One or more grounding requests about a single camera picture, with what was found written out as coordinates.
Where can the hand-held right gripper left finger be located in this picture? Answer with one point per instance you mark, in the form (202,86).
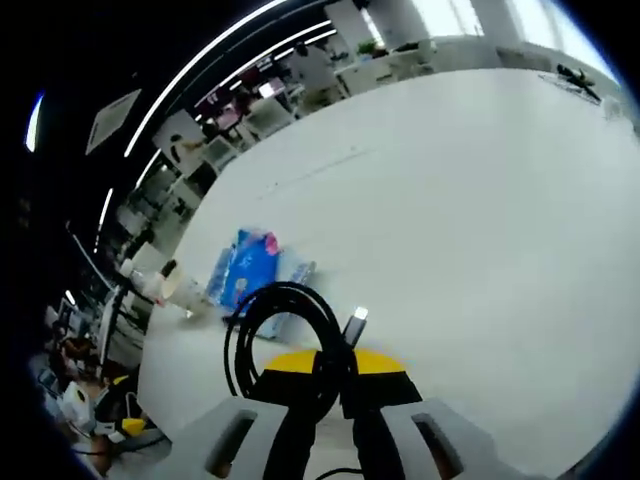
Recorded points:
(280,385)

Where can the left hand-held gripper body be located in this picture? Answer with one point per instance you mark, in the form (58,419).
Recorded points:
(79,407)

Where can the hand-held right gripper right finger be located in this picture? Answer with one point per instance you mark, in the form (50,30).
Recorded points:
(385,385)

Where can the clear blue wipes packet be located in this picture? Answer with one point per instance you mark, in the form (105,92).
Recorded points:
(300,272)

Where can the blue tissue packet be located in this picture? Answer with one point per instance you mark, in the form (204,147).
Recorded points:
(250,265)

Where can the clear plastic water bottle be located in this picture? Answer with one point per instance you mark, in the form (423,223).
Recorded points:
(193,296)

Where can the white table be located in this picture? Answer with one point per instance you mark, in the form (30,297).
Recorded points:
(450,225)

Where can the ceiling air vent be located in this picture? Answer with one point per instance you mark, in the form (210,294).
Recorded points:
(112,122)

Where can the long ceiling light strip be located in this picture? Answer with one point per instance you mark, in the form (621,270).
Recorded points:
(200,70)

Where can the green potted plant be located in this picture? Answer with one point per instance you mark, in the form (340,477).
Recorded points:
(367,47)

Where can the black device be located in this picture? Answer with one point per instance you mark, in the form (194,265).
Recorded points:
(577,80)

